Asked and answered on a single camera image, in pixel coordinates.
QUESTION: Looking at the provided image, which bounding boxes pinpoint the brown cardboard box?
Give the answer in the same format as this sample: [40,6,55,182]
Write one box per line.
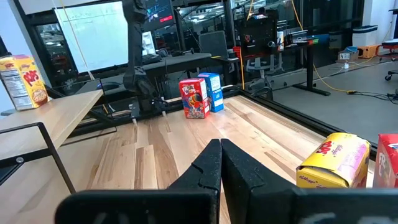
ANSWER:
[336,46,359,62]

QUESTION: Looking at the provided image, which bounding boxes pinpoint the red Froot Loops cereal box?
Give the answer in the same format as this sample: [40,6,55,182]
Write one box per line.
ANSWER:
[178,77,211,119]
[373,133,398,189]

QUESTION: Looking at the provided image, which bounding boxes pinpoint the yellow power cable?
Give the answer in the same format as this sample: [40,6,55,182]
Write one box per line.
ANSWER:
[290,0,358,95]

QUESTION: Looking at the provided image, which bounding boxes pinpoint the orange strap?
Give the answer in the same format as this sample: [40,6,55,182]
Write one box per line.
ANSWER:
[232,46,246,90]

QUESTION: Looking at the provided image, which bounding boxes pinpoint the grey office desk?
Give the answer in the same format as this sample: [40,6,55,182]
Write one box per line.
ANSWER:
[99,52,241,90]

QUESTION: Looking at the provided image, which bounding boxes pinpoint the orange box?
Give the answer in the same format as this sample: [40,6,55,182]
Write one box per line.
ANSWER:
[357,44,382,59]

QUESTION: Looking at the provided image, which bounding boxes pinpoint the yellow Corn Pops cereal box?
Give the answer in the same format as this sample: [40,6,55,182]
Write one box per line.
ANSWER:
[0,54,50,111]
[295,132,372,189]

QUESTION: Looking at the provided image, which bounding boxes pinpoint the black floor cables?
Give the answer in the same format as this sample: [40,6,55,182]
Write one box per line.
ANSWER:
[350,89,398,105]

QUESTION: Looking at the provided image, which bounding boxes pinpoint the white bin with dark lid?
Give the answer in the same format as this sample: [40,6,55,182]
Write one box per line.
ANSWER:
[351,25,379,48]

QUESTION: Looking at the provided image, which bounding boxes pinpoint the red wheeled cart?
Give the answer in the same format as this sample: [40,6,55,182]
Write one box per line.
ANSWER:
[379,37,398,82]

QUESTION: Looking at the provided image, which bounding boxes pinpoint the large white screen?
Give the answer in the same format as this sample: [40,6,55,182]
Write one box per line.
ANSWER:
[54,1,130,75]

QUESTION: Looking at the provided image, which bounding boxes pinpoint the dark computer monitor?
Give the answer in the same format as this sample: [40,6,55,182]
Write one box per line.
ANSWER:
[142,0,175,32]

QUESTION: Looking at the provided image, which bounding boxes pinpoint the wooden shelf with black frame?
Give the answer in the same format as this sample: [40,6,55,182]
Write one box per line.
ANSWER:
[0,89,118,194]

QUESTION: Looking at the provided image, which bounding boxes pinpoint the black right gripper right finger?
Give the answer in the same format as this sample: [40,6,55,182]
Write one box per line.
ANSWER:
[220,138,398,224]

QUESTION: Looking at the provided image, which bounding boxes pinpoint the black metal table frame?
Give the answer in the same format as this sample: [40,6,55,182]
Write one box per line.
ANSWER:
[45,85,379,156]

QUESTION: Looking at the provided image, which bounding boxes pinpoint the blue Rice Krispies cereal box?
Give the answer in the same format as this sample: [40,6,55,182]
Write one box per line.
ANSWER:
[197,72,224,113]

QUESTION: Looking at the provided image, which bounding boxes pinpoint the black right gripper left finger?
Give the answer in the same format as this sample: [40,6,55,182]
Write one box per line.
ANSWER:
[54,138,223,224]

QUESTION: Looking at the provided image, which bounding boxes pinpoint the yellow hanging rope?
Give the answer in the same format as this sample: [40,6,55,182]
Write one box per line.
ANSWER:
[58,0,95,81]

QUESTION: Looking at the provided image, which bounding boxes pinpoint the black standing desk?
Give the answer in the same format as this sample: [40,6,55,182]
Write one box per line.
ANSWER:
[283,33,332,97]

